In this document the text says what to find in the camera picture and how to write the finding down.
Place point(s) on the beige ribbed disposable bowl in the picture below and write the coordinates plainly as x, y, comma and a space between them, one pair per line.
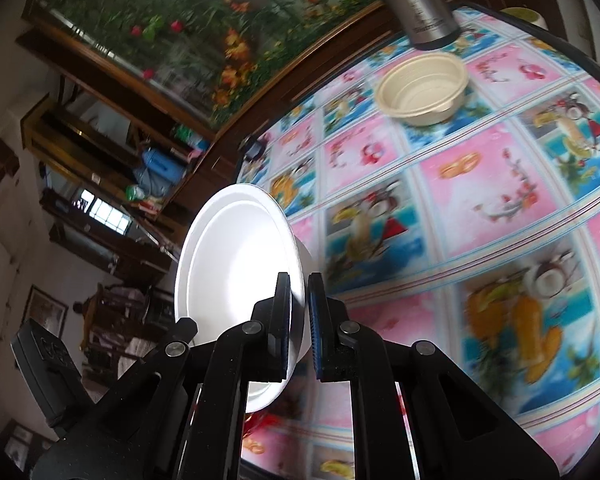
422, 87

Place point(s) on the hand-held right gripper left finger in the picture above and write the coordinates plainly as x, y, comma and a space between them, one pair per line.
282, 320

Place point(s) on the dark wooden shelf unit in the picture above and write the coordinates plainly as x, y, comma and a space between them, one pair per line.
95, 160

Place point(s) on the large white disposable bowl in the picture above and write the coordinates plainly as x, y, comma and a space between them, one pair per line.
230, 270

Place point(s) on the green packet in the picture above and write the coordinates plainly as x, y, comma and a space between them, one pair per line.
186, 132

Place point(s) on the stainless steel thermos flask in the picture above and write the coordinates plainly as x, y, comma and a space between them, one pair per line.
420, 5

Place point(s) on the framed wall picture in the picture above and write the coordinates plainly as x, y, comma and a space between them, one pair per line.
45, 310

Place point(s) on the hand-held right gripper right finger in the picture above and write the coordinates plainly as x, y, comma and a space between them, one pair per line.
316, 330

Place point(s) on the barred window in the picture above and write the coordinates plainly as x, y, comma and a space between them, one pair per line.
105, 210

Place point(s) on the wooden chair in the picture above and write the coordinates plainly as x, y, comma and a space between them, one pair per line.
117, 320

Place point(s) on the blue water jug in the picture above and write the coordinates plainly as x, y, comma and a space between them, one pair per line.
162, 165

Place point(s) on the small black box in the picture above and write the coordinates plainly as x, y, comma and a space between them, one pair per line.
254, 150

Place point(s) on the artificial flower display cabinet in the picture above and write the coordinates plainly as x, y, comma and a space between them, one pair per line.
205, 20

